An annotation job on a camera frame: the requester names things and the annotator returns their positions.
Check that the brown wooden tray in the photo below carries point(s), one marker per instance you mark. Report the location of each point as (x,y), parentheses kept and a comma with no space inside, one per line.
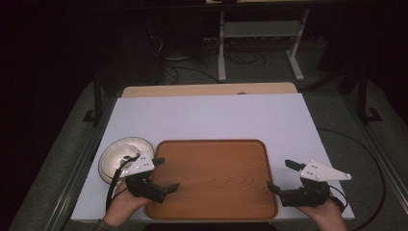
(211,179)

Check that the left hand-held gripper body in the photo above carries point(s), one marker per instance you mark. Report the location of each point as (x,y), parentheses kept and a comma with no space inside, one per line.
(145,189)

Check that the aluminium rail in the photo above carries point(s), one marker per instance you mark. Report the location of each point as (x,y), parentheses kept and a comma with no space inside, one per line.
(381,157)
(75,170)

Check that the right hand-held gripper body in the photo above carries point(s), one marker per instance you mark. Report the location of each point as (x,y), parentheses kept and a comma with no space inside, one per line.
(312,189)

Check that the white plate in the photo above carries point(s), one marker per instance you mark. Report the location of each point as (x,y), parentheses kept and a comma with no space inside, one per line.
(116,159)

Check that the white board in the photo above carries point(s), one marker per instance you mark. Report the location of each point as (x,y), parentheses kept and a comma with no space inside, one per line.
(208,118)

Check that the black metal stand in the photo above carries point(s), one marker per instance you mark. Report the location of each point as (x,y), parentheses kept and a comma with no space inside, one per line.
(363,96)
(96,99)

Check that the person's right hand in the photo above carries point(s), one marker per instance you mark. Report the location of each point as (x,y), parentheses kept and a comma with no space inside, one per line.
(325,215)

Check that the person's left hand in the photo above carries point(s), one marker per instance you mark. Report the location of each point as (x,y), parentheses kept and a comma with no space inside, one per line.
(123,207)

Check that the white metal stand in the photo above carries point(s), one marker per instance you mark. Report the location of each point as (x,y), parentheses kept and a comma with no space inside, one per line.
(261,30)

